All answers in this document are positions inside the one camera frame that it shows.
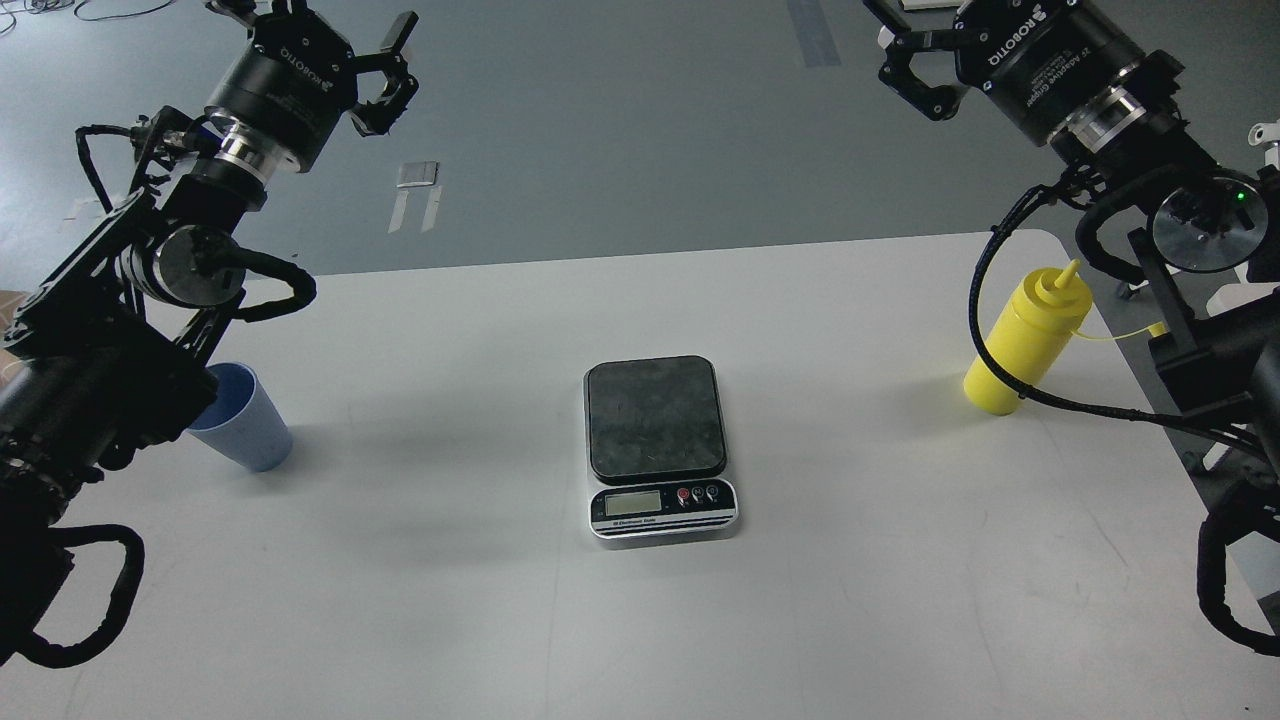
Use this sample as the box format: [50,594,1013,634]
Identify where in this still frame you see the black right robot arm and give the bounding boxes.
[867,1,1277,471]

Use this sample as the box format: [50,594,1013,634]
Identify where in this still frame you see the blue ribbed plastic cup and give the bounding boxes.
[187,363,294,473]

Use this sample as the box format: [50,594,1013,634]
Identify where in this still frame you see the black cables on floor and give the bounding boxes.
[0,0,180,36]

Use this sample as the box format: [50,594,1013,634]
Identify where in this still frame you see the black digital kitchen scale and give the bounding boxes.
[582,355,741,544]

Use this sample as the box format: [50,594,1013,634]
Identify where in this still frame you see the yellow squeeze bottle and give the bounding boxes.
[963,259,1169,416]

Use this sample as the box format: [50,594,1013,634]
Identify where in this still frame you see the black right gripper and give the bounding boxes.
[861,0,1146,147]

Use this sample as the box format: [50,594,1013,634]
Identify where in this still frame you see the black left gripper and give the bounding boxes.
[205,1,419,173]

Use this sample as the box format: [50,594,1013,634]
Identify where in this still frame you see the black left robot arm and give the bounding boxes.
[1,1,419,669]

